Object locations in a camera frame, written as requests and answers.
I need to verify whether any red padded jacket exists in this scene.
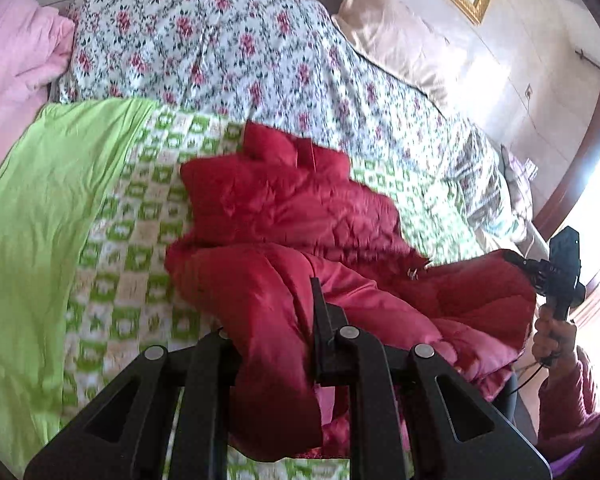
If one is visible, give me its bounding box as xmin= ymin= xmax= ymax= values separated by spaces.
xmin=164 ymin=122 xmax=535 ymax=462

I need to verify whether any right forearm pink sleeve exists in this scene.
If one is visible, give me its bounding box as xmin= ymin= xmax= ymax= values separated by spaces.
xmin=536 ymin=346 xmax=600 ymax=463

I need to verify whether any person's right hand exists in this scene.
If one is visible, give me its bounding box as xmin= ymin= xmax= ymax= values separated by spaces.
xmin=531 ymin=304 xmax=579 ymax=379

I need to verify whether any green checkered bed sheet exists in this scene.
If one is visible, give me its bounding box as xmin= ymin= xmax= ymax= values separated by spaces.
xmin=0 ymin=96 xmax=487 ymax=480

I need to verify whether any beige pillow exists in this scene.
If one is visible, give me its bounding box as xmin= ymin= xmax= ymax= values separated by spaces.
xmin=317 ymin=0 xmax=465 ymax=115

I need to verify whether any floral white pink quilt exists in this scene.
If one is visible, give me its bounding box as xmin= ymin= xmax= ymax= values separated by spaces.
xmin=52 ymin=0 xmax=527 ymax=242

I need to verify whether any pink blanket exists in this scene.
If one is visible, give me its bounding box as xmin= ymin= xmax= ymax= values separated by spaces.
xmin=0 ymin=0 xmax=76 ymax=166

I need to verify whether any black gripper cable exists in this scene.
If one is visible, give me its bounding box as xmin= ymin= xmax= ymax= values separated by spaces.
xmin=504 ymin=353 xmax=554 ymax=399

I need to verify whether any brown wooden window frame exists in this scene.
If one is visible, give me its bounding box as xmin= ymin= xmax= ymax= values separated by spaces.
xmin=533 ymin=94 xmax=600 ymax=240

